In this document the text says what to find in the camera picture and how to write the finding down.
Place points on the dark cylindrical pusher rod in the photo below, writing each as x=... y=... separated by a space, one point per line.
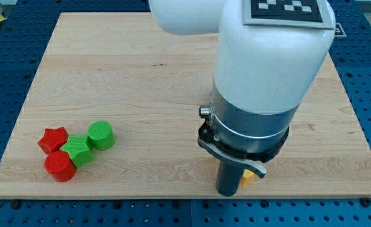
x=228 y=179

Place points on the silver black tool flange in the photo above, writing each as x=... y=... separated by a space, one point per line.
x=242 y=138

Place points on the yellow hexagon block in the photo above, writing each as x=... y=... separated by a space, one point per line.
x=247 y=178

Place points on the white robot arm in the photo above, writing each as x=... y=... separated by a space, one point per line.
x=268 y=54

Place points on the wooden board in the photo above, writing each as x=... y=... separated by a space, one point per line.
x=149 y=85

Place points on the green cylinder block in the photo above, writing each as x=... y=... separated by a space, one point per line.
x=101 y=135

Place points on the fiducial marker tag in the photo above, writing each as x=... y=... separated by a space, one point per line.
x=293 y=13

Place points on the green star block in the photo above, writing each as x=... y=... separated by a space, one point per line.
x=79 y=149

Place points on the red cylinder block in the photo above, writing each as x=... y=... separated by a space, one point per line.
x=59 y=165

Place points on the red star block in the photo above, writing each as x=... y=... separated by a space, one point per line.
x=53 y=139

